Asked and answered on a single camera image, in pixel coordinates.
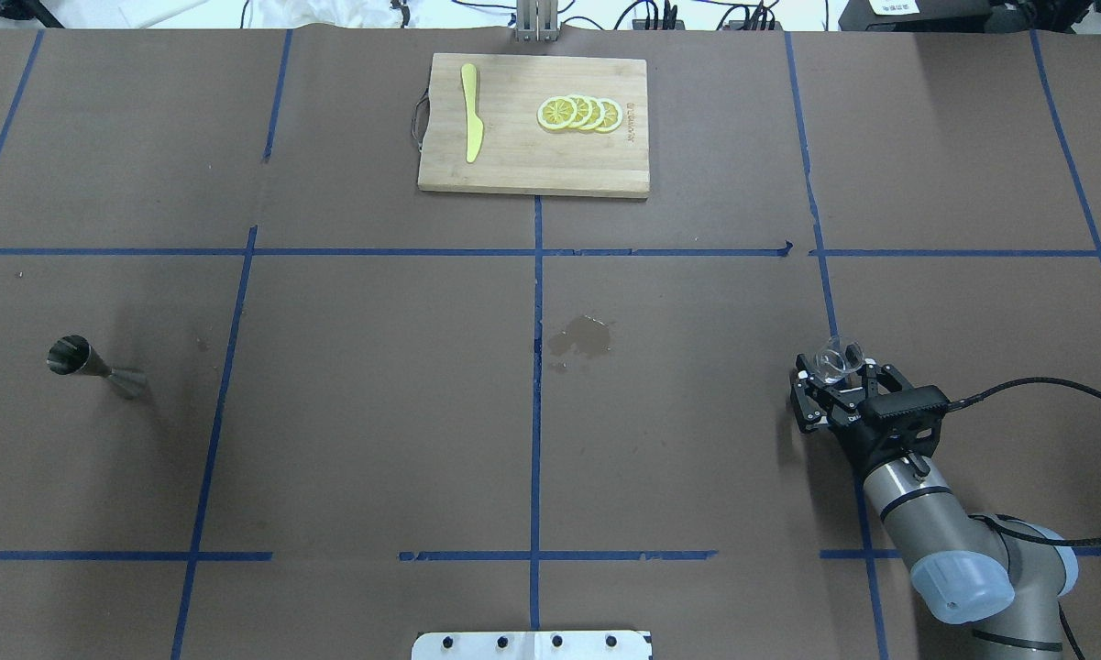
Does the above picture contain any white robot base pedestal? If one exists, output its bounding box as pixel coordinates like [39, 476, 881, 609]
[411, 630, 654, 659]

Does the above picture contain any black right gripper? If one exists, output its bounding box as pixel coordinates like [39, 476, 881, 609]
[791, 354, 941, 478]

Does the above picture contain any lemon slice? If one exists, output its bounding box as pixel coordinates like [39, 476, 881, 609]
[567, 93, 596, 129]
[536, 95, 578, 131]
[592, 99, 624, 134]
[580, 97, 606, 131]

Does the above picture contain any yellow plastic knife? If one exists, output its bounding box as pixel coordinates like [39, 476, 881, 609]
[459, 62, 484, 164]

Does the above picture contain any steel measuring jigger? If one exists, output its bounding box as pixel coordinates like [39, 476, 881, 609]
[46, 335, 148, 400]

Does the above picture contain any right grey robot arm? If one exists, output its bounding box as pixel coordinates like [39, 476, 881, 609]
[791, 355, 1078, 659]

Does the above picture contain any bamboo cutting board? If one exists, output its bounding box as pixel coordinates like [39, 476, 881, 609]
[417, 51, 651, 201]

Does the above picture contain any clear glass shaker cup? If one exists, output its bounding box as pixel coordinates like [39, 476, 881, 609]
[809, 335, 866, 385]

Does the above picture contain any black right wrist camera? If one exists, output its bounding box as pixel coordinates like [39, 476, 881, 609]
[859, 385, 950, 437]

